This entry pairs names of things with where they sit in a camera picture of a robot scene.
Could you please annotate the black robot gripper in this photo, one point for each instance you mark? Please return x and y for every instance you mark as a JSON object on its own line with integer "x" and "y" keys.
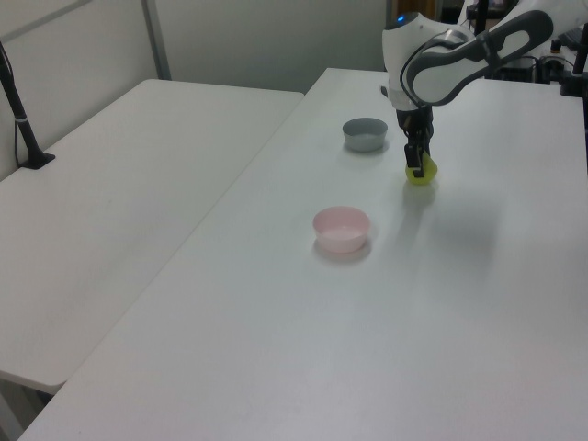
{"x": 415, "y": 121}

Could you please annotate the green pear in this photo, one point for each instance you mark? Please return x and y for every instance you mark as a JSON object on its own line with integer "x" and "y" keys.
{"x": 427, "y": 174}

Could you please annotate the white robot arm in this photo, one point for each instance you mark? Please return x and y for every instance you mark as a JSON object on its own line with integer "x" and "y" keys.
{"x": 436, "y": 69}

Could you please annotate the grey plastic bowl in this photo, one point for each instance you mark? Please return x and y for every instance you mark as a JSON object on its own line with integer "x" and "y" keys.
{"x": 365, "y": 135}

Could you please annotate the pink plastic bowl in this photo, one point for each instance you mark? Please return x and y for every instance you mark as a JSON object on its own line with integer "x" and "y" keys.
{"x": 342, "y": 232}

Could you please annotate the black electronics box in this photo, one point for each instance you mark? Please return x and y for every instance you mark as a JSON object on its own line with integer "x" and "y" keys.
{"x": 519, "y": 69}

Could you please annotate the wooden cabinet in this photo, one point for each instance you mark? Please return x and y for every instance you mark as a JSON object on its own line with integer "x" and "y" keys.
{"x": 413, "y": 7}

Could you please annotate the black computer keyboard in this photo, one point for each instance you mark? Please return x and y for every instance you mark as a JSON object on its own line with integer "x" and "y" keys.
{"x": 574, "y": 37}

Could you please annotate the black pole with base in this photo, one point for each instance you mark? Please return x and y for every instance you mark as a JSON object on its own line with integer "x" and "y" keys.
{"x": 25, "y": 133}

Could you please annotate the small camera with orange top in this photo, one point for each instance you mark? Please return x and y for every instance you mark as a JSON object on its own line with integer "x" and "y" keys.
{"x": 552, "y": 59}

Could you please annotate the black clamp camera mount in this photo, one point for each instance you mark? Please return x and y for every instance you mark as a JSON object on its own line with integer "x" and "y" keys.
{"x": 574, "y": 75}

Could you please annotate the grey metal partition post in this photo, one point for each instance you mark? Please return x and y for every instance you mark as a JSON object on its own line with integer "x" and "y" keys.
{"x": 156, "y": 41}

